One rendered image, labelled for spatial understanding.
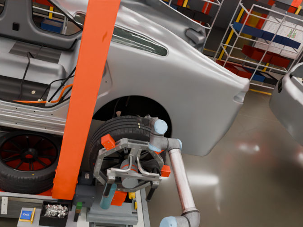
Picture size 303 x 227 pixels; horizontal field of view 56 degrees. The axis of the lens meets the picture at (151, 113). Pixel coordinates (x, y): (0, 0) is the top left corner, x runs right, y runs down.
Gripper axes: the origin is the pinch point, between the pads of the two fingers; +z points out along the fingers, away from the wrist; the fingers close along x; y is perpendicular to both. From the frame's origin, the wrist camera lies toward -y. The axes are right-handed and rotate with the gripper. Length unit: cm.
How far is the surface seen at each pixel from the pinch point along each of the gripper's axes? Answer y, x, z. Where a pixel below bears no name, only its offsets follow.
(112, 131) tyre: -21.2, -16.0, 6.8
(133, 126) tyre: -6.1, -8.1, 3.9
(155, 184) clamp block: 16, -45, -19
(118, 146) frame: -15.7, -24.5, -4.7
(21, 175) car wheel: -81, -73, 37
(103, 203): -12, -77, 10
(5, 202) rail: -87, -95, 32
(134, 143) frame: -4.4, -20.1, -6.3
